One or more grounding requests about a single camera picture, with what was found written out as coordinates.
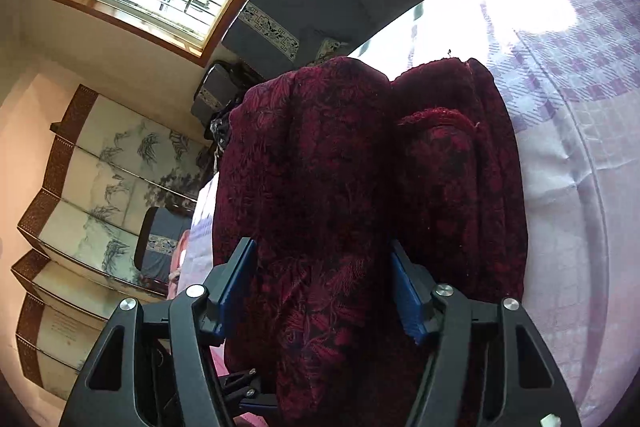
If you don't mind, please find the dark red floral garment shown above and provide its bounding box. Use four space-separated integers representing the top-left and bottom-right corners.
213 57 528 426

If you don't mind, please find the dark clothes pile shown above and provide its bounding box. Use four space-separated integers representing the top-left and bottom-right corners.
208 108 232 170

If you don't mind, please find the pink cloth at bedside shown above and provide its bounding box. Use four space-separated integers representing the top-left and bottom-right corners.
167 230 190 300

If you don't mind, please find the painted folding screen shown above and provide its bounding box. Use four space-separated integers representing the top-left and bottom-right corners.
11 86 209 400

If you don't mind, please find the patterned cushion on sofa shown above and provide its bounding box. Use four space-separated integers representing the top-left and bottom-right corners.
308 38 349 66

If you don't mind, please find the pink purple checked bedsheet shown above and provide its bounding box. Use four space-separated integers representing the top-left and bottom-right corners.
177 0 640 427

